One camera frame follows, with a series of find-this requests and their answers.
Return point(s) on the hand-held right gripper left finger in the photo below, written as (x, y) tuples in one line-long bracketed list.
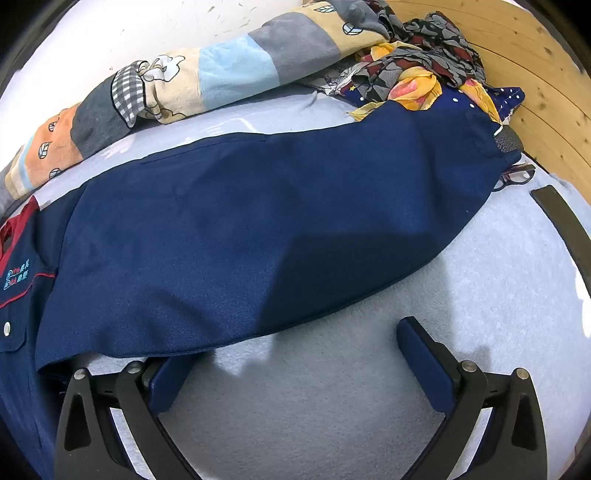
[(166, 383)]

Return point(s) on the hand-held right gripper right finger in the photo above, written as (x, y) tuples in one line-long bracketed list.
[(425, 360)]

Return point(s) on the navy blue work jacket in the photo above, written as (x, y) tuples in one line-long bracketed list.
[(231, 221)]

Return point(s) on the eyeglasses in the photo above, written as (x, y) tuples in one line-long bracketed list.
[(521, 171)]

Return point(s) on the black textured object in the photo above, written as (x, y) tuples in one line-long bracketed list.
[(508, 141)]

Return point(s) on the floral yellow grey scarf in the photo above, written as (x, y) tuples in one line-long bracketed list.
[(415, 87)]

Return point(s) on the navy polka dot cloth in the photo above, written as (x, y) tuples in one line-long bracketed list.
[(510, 99)]

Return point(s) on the wooden headboard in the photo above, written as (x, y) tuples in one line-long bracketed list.
[(531, 60)]

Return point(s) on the patchwork rolled blanket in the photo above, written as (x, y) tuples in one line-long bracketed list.
[(231, 64)]

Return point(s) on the grey cloth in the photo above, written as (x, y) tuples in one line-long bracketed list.
[(355, 11)]

